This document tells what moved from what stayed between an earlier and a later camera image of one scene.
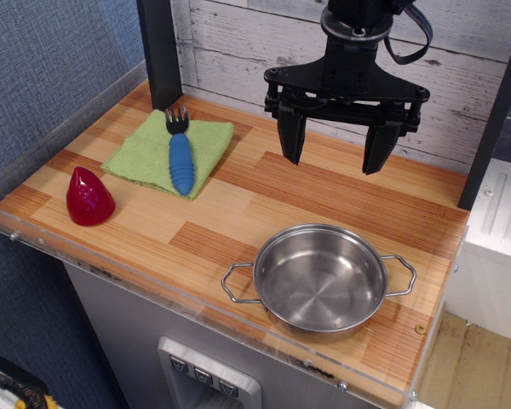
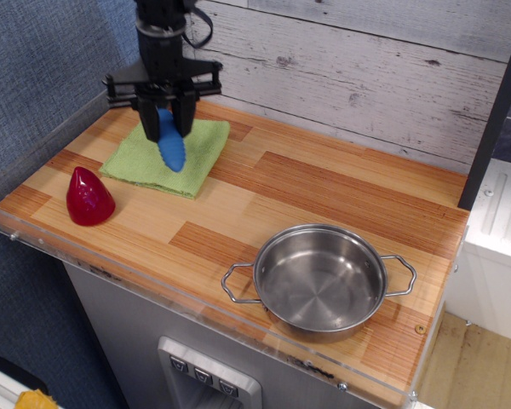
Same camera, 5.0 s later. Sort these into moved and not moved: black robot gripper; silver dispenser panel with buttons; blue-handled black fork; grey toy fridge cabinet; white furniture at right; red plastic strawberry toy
Moved: blue-handled black fork; black robot gripper
Not moved: grey toy fridge cabinet; silver dispenser panel with buttons; red plastic strawberry toy; white furniture at right
